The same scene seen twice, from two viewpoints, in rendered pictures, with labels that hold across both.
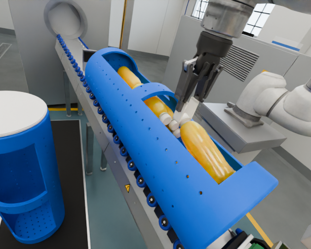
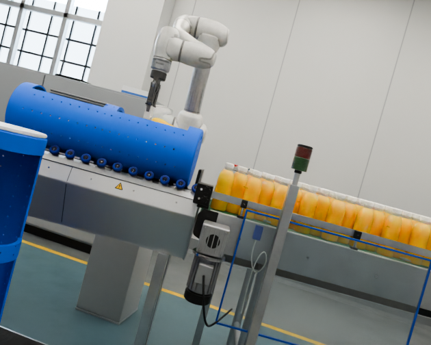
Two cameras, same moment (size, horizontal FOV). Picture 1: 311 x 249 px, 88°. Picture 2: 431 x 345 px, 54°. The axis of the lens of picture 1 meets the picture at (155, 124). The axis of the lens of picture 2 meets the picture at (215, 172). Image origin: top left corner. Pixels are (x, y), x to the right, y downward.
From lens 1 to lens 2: 170 cm
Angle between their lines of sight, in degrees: 54
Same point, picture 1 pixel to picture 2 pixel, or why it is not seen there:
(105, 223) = not seen: outside the picture
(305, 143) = not seen: hidden behind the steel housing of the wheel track
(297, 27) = (131, 78)
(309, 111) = (193, 124)
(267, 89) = (163, 116)
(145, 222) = (150, 194)
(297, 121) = not seen: hidden behind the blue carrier
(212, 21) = (160, 66)
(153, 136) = (143, 124)
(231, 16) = (167, 64)
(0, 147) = (41, 148)
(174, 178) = (168, 136)
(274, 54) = (132, 103)
